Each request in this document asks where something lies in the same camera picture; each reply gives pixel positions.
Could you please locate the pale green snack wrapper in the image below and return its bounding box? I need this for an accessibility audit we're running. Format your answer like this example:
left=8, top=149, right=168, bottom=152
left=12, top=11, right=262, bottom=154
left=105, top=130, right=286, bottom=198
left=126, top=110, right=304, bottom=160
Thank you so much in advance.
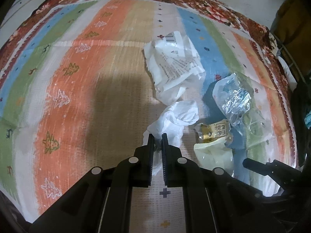
left=193, top=140, right=234, bottom=176

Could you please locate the gold yellow snack packet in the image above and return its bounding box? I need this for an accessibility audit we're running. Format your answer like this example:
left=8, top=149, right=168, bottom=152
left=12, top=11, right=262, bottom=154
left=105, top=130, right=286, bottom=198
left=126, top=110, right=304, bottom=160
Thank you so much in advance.
left=195, top=119, right=233, bottom=144

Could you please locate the white printed plastic bag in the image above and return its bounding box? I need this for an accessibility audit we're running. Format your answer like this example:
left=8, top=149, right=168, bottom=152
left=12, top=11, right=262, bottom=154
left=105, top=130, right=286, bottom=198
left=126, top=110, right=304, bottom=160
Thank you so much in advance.
left=143, top=31, right=206, bottom=106

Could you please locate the clear blue plastic wrapper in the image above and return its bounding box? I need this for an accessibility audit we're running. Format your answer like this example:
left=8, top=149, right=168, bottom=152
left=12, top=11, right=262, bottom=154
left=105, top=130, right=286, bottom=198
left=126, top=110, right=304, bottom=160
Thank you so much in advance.
left=212, top=73, right=252, bottom=126

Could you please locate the red floral blanket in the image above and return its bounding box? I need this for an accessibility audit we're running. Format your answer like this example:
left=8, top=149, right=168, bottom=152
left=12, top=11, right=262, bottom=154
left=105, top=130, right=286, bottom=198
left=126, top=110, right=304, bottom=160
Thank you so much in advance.
left=1, top=0, right=276, bottom=83

